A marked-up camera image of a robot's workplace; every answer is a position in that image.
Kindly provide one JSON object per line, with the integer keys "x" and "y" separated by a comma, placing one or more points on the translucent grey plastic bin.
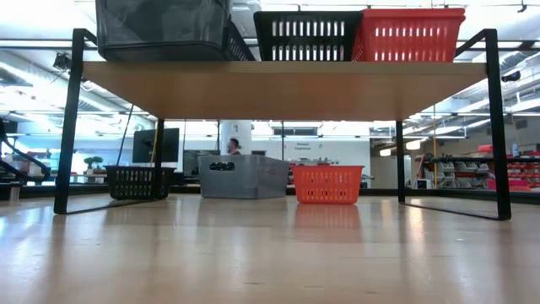
{"x": 169, "y": 52}
{"x": 160, "y": 21}
{"x": 249, "y": 179}

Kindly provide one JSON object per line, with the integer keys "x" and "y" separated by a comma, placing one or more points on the black slotted plastic basket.
{"x": 308, "y": 42}
{"x": 242, "y": 48}
{"x": 135, "y": 183}

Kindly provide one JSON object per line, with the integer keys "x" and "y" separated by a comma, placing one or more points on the wooden shelf with black legs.
{"x": 278, "y": 90}

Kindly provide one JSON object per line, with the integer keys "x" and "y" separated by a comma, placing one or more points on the white pillar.
{"x": 246, "y": 131}

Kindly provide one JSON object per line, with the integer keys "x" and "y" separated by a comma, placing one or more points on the person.
{"x": 234, "y": 145}

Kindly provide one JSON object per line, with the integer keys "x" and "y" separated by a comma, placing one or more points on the lit ceiling lamp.
{"x": 385, "y": 152}
{"x": 413, "y": 144}

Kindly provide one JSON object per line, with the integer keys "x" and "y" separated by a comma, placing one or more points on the yellow leaning pole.
{"x": 154, "y": 145}

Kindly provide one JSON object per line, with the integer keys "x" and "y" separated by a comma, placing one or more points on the black monitor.
{"x": 145, "y": 145}

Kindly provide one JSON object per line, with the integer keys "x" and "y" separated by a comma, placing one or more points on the small white appliance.
{"x": 423, "y": 184}

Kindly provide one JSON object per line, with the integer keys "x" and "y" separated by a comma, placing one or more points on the small green plant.
{"x": 93, "y": 162}

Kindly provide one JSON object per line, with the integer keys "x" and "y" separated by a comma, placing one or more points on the metal storage rack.
{"x": 464, "y": 159}

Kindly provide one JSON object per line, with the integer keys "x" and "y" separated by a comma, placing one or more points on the red storage bin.
{"x": 485, "y": 149}

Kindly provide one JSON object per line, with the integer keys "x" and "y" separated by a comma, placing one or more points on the black angled railing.
{"x": 48, "y": 171}

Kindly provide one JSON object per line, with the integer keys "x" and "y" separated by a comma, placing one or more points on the black ceiling-mounted device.
{"x": 62, "y": 62}
{"x": 511, "y": 77}

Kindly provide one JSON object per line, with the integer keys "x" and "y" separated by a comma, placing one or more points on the pale blue bottle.
{"x": 515, "y": 150}

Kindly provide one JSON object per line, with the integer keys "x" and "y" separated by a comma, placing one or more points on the small grey block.
{"x": 14, "y": 192}

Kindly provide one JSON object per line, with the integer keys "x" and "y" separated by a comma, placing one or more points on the black track spotlight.
{"x": 523, "y": 6}

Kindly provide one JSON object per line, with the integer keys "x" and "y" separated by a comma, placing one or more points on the wall sign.
{"x": 303, "y": 146}

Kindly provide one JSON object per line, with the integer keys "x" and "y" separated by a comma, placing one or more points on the black metal table frame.
{"x": 379, "y": 192}

